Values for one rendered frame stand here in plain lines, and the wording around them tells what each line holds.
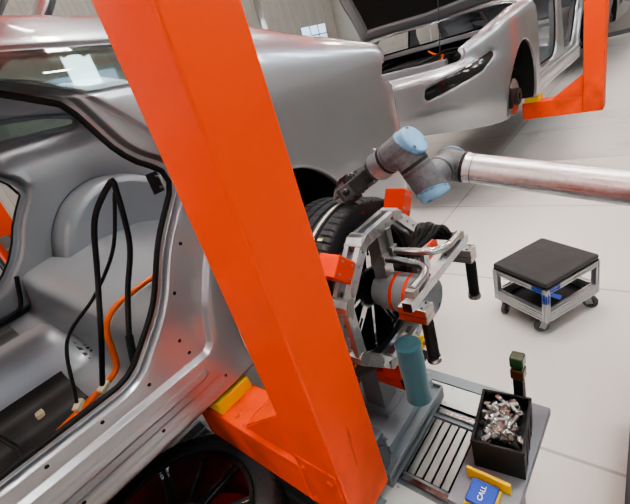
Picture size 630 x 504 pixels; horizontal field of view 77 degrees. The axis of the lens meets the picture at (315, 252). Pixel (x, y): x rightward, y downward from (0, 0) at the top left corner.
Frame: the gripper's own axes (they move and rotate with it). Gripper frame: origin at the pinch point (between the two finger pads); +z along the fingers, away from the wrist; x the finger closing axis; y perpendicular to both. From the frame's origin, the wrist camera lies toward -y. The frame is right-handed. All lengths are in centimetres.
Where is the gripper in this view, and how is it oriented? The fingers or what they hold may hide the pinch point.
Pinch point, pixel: (335, 199)
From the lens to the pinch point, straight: 136.6
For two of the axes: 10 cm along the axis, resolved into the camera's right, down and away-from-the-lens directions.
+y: 6.1, -4.8, 6.3
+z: -5.3, 3.4, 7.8
